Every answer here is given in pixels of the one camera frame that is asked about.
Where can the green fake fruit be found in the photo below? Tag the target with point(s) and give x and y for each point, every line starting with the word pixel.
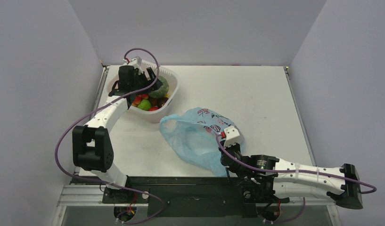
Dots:
pixel 144 105

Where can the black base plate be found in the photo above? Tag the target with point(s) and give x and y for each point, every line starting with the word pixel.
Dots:
pixel 195 197

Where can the dark brown fake fruit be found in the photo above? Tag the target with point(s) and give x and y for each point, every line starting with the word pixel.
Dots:
pixel 161 102

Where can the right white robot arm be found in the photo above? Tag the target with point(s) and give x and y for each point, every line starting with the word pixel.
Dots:
pixel 280 179

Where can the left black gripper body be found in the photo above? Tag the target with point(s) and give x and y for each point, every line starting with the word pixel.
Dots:
pixel 141 81

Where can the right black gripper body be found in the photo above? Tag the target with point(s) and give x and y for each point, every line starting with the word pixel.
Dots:
pixel 229 154

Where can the light blue plastic bag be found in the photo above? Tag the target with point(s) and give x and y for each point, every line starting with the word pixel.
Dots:
pixel 192 137

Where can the brown fake kiwi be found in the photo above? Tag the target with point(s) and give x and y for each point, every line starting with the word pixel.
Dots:
pixel 153 101

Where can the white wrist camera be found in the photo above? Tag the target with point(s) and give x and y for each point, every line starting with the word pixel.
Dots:
pixel 231 136
pixel 135 62

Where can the small red fake fruit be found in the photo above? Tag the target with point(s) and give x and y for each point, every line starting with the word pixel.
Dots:
pixel 154 108

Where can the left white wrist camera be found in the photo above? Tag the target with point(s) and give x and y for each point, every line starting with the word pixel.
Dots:
pixel 135 62

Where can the green fake avocado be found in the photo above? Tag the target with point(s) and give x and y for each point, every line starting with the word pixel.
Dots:
pixel 162 90

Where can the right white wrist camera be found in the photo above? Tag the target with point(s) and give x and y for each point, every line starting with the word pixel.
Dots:
pixel 231 136

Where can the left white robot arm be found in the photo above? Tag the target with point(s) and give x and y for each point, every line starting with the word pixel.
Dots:
pixel 92 147

